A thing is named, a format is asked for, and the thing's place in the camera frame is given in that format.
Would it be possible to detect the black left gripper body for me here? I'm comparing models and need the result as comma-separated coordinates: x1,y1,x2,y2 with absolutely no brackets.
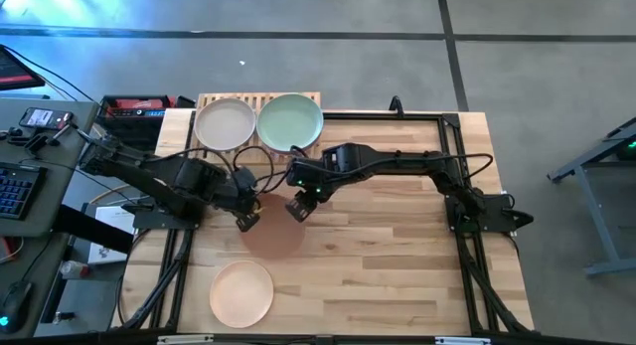
231,198,263,234

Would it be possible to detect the black aluminium table frame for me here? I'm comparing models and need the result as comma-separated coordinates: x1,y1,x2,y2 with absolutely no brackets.
112,107,537,339

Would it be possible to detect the black smartphone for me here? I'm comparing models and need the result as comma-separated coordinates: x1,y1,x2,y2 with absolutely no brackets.
18,106,75,131

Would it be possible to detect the red black toolbox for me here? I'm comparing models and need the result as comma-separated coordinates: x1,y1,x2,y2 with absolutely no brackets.
96,94,198,140

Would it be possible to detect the brown terracotta plate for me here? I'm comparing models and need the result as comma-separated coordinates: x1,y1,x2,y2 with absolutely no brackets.
239,192,307,261

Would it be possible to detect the cream peach plate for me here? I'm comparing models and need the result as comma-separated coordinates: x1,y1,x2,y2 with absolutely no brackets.
209,259,275,329

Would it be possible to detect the small white bottle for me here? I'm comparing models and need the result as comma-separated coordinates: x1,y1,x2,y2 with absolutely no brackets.
59,259,93,280

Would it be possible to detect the black backlit keyboard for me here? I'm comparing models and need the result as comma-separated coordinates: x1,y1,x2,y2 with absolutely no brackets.
0,161,49,221

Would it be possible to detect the grey side desk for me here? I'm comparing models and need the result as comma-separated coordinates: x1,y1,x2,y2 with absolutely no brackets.
0,96,100,339

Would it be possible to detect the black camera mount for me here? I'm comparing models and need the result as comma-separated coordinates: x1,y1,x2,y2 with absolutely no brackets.
0,121,80,155

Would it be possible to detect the grey metal stand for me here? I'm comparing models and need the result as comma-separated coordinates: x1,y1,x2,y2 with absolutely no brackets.
546,116,636,279

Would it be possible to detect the grey beige plate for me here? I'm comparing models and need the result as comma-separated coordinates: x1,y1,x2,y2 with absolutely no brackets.
193,96,257,153

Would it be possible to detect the light green plate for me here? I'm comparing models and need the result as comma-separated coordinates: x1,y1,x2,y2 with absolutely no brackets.
255,92,325,155

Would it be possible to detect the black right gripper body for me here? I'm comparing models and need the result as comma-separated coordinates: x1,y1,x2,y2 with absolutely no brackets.
284,185,320,224

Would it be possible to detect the black flat bar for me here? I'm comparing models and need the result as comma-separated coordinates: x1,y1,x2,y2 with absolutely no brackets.
52,204,135,256

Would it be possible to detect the wooden slatted shelf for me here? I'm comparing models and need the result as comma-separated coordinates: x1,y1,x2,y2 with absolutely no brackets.
197,90,323,185

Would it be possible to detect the black desk monitor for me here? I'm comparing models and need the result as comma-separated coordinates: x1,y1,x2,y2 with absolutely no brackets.
0,44,47,91

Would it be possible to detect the black computer mouse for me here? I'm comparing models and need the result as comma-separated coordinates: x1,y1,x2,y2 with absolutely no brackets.
0,279,34,335

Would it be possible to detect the white paper box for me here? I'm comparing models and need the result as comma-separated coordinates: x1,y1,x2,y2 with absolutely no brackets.
87,205,136,265

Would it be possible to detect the silver metal bracket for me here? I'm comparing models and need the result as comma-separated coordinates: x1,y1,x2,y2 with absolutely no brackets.
157,334,215,345
435,336,492,345

